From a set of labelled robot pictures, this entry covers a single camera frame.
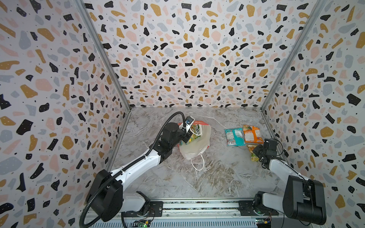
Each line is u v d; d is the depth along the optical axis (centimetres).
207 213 73
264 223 72
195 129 99
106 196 40
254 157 86
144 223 70
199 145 95
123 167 46
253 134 103
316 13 73
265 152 71
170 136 58
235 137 100
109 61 91
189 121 66
